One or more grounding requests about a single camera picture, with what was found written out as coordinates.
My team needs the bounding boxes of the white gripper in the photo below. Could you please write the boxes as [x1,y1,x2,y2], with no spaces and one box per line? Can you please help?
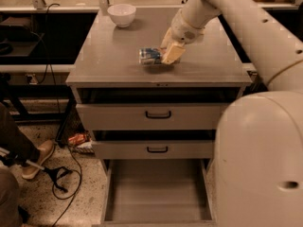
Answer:
[160,9,205,64]

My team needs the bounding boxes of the silver blue redbull can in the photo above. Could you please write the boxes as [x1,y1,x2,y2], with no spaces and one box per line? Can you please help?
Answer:
[139,47,163,65]

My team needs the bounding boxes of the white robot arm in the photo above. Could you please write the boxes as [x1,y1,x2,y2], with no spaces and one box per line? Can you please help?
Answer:
[161,0,303,227]

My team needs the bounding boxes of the grey metal drawer cabinet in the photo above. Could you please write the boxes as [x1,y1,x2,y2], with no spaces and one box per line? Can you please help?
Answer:
[67,7,251,214]

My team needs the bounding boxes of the top grey drawer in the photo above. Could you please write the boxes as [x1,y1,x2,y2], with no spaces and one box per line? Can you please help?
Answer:
[76,104,226,131]

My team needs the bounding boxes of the middle grey drawer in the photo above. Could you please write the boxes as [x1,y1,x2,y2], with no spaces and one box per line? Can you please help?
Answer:
[92,140,214,160]

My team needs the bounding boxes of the bottom grey open drawer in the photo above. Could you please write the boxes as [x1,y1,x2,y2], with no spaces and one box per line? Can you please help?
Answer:
[92,159,216,227]

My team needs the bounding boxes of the white ceramic bowl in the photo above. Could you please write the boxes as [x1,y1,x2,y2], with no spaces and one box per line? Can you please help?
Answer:
[107,4,136,27]

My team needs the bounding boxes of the orange snack packet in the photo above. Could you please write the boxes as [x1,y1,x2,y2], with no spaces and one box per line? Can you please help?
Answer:
[68,133,90,147]

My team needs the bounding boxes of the person's leg brown trousers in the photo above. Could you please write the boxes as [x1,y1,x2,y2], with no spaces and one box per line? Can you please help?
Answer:
[0,103,40,163]

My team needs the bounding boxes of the tan shoe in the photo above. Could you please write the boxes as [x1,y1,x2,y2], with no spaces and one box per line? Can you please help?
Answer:
[22,140,55,180]

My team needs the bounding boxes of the black grabber tool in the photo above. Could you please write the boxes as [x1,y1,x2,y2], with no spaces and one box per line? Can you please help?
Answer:
[0,147,73,194]

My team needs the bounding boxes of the person's knee brown trousers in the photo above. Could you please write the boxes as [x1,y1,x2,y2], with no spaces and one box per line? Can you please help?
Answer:
[0,168,23,227]

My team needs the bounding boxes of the black floor cable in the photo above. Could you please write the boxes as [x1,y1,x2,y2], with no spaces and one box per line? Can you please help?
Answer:
[31,3,83,227]

